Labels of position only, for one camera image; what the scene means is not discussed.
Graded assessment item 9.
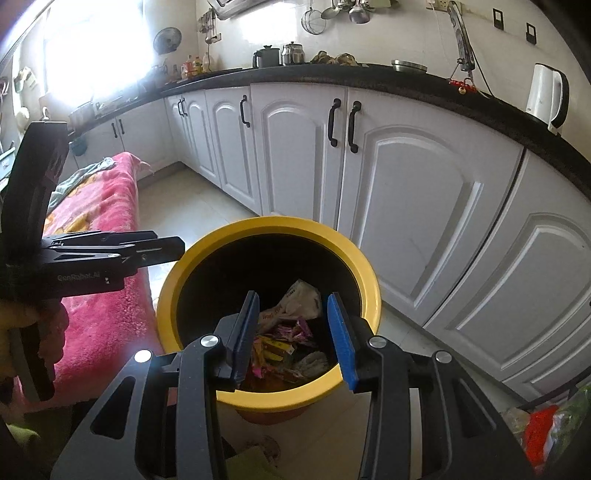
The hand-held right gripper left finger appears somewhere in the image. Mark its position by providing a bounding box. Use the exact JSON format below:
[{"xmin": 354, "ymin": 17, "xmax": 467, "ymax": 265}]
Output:
[{"xmin": 50, "ymin": 291, "xmax": 260, "ymax": 480}]

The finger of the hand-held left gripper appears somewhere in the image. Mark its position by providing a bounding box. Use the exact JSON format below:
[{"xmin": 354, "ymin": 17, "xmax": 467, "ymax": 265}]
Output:
[
  {"xmin": 41, "ymin": 231, "xmax": 160, "ymax": 250},
  {"xmin": 48, "ymin": 236, "xmax": 186, "ymax": 280}
]

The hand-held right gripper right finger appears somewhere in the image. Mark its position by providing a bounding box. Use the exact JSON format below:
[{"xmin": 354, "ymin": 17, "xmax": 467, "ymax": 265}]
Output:
[{"xmin": 327, "ymin": 292, "xmax": 536, "ymax": 480}]

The yellow snack wrapper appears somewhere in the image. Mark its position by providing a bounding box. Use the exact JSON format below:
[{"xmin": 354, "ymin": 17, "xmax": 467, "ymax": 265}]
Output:
[{"xmin": 252, "ymin": 335, "xmax": 297, "ymax": 371}]

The white foam fruit net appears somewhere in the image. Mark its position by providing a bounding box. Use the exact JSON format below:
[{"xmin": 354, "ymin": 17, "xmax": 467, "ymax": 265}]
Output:
[{"xmin": 293, "ymin": 351, "xmax": 330, "ymax": 380}]

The pink candy wrapper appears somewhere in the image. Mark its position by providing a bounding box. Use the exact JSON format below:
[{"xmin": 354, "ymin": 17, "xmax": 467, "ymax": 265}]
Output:
[{"xmin": 261, "ymin": 320, "xmax": 316, "ymax": 347}]

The white plastic packet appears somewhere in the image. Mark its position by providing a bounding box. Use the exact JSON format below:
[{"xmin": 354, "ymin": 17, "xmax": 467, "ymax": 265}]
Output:
[{"xmin": 277, "ymin": 279, "xmax": 323, "ymax": 322}]

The yellow round bin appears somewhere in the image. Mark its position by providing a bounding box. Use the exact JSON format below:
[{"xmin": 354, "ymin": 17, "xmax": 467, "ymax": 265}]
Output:
[{"xmin": 156, "ymin": 216, "xmax": 383, "ymax": 426}]

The person's left hand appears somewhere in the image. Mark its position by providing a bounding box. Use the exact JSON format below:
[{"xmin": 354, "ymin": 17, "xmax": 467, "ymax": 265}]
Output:
[{"xmin": 0, "ymin": 299, "xmax": 71, "ymax": 384}]

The light grey-blue cloth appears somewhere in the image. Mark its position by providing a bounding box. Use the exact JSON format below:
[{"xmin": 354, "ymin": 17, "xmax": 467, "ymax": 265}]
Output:
[{"xmin": 47, "ymin": 157, "xmax": 116, "ymax": 214}]

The pink printed blanket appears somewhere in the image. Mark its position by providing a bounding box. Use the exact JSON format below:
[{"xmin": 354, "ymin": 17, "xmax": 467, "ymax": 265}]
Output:
[{"xmin": 13, "ymin": 152, "xmax": 158, "ymax": 412}]

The steel cooking pot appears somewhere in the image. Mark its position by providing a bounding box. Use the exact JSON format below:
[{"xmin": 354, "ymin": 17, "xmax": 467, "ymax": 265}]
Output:
[{"xmin": 69, "ymin": 102, "xmax": 99, "ymax": 128}]

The window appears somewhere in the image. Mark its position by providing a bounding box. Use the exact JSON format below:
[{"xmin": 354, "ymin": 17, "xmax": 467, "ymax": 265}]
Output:
[{"xmin": 37, "ymin": 9, "xmax": 154, "ymax": 108}]

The white base cabinet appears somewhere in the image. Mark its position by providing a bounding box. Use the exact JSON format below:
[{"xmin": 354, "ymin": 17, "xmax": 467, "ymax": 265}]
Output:
[{"xmin": 69, "ymin": 83, "xmax": 591, "ymax": 404}]

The row of condiment bottles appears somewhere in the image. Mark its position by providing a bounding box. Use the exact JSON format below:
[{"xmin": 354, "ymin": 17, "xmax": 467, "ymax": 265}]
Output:
[{"xmin": 180, "ymin": 53, "xmax": 211, "ymax": 79}]

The red plastic bag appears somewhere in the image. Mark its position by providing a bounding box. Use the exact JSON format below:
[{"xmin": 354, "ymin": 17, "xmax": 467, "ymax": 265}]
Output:
[{"xmin": 523, "ymin": 405, "xmax": 560, "ymax": 468}]

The grey metal jug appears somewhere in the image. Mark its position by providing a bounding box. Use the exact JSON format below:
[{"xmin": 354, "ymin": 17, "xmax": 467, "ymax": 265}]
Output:
[{"xmin": 252, "ymin": 45, "xmax": 281, "ymax": 69}]

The steel teapot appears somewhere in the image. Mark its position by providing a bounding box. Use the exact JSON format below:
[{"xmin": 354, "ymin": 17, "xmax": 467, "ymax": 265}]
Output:
[{"xmin": 281, "ymin": 41, "xmax": 307, "ymax": 66}]

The green plastic bag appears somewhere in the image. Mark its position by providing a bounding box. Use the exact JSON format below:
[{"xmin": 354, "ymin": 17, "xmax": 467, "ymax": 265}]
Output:
[{"xmin": 554, "ymin": 394, "xmax": 591, "ymax": 446}]

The black range hood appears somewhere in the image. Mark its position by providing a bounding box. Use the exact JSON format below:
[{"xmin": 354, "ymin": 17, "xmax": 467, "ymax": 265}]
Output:
[{"xmin": 208, "ymin": 0, "xmax": 269, "ymax": 20}]

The brown lumpy pile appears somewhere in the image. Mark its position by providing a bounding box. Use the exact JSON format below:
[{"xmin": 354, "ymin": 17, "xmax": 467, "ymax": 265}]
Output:
[{"xmin": 310, "ymin": 52, "xmax": 360, "ymax": 66}]

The steel mesh strainer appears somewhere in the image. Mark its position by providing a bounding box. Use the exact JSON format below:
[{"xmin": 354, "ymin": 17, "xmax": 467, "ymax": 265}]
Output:
[{"xmin": 301, "ymin": 0, "xmax": 327, "ymax": 36}]

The steel bowl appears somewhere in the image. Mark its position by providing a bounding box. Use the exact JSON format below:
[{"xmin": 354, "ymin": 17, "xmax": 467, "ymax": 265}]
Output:
[{"xmin": 392, "ymin": 59, "xmax": 429, "ymax": 75}]

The phone stand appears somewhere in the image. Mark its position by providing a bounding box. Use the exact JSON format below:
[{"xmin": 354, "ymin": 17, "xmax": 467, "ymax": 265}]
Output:
[{"xmin": 450, "ymin": 60, "xmax": 476, "ymax": 85}]

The row of hanging kitchen utensils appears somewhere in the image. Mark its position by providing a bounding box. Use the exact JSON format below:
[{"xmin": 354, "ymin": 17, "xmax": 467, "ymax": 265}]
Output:
[{"xmin": 321, "ymin": 0, "xmax": 393, "ymax": 25}]

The white electric kettle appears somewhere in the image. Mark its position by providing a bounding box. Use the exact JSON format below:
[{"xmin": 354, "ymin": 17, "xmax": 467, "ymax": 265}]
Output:
[{"xmin": 526, "ymin": 64, "xmax": 571, "ymax": 136}]

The round wall fan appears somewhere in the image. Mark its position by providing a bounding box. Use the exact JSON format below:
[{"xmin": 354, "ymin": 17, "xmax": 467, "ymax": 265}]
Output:
[{"xmin": 153, "ymin": 27, "xmax": 182, "ymax": 55}]

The small wall utensil rack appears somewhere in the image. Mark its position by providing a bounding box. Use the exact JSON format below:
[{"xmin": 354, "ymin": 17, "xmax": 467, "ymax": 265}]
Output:
[{"xmin": 198, "ymin": 9, "xmax": 223, "ymax": 45}]

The black power cable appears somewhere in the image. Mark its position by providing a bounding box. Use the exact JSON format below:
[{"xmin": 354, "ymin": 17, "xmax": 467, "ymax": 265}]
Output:
[{"xmin": 464, "ymin": 25, "xmax": 492, "ymax": 95}]

